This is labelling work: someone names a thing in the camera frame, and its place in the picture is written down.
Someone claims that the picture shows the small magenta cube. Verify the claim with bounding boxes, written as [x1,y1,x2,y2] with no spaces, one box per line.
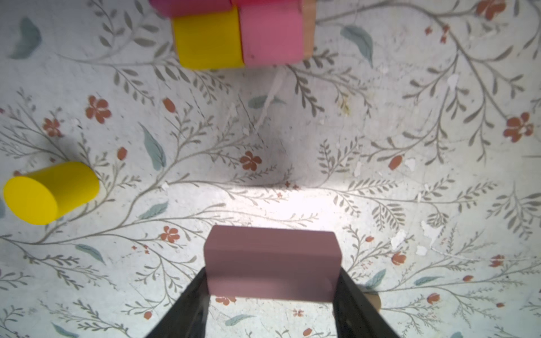
[149,0,232,18]

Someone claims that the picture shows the magenta square block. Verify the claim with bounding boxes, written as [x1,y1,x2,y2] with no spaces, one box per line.
[231,0,296,8]

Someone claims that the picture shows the yellow rectangular block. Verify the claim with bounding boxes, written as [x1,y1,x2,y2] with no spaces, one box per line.
[172,7,245,70]

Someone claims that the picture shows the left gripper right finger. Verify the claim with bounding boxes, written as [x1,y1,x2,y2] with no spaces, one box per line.
[332,268,399,338]

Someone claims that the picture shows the yellow cylinder block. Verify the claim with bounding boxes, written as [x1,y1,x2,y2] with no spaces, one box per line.
[4,162,99,225]

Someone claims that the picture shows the plain wood rectangular block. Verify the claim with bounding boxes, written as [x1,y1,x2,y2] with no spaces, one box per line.
[301,0,317,60]

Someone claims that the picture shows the plain wood cylinder block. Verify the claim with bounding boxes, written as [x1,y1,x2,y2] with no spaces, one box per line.
[363,293,382,312]

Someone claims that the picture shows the light pink rectangular block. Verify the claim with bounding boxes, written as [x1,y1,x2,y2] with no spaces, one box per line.
[204,225,342,302]

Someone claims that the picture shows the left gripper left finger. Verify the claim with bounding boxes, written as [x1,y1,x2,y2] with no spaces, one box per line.
[146,268,211,338]

